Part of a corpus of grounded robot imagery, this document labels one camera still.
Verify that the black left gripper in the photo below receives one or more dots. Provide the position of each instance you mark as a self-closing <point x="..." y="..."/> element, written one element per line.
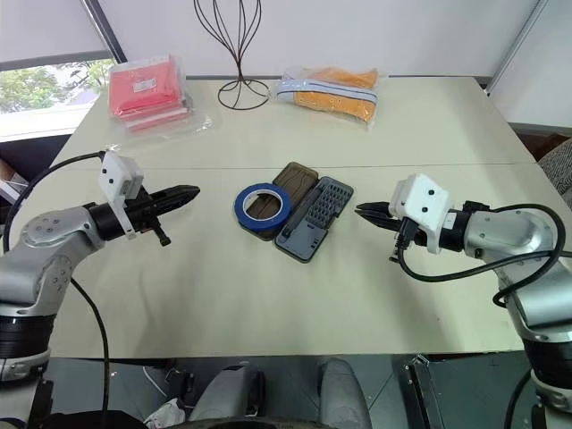
<point x="139" y="210"/>

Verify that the white crumpled cloth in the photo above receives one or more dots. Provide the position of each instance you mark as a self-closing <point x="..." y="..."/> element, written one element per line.
<point x="167" y="411"/>

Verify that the patterned grey chair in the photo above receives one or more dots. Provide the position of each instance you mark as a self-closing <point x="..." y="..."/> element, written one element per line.
<point x="558" y="167"/>

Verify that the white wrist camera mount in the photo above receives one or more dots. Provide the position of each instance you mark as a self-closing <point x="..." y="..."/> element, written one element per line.
<point x="117" y="172"/>
<point x="422" y="196"/>

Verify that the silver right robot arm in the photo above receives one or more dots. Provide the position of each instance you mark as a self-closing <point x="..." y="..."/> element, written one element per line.
<point x="527" y="241"/>

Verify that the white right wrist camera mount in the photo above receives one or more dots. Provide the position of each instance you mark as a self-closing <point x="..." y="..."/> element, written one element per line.
<point x="422" y="196"/>

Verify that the orange cloth in plastic bag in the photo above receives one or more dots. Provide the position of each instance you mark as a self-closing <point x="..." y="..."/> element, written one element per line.
<point x="330" y="96"/>

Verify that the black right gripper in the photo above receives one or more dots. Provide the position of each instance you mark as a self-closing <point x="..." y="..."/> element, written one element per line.
<point x="407" y="236"/>

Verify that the blue tape roll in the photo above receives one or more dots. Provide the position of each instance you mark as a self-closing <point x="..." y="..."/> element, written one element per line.
<point x="243" y="214"/>

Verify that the grey screwdriver bit case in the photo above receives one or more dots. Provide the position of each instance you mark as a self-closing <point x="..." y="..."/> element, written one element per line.
<point x="313" y="219"/>

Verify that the dark window frame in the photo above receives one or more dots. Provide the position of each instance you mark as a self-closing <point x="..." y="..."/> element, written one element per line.
<point x="105" y="27"/>

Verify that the red cloth in plastic bag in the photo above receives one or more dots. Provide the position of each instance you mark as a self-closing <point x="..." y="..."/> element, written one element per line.
<point x="143" y="89"/>

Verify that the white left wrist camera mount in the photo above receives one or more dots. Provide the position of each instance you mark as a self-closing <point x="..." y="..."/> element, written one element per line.
<point x="117" y="172"/>

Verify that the grey rounded robot leg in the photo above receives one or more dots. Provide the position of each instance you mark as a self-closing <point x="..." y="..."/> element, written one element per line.
<point x="223" y="393"/>
<point x="344" y="389"/>

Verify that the black metal bracket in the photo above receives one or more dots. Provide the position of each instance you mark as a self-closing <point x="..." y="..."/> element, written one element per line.
<point x="424" y="389"/>

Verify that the white roller blind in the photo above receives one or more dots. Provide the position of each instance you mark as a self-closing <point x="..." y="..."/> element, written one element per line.
<point x="44" y="27"/>

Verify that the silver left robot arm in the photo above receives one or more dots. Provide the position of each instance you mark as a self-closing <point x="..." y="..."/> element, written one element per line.
<point x="40" y="263"/>

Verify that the silver metal frame post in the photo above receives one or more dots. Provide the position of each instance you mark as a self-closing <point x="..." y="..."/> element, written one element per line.
<point x="518" y="49"/>

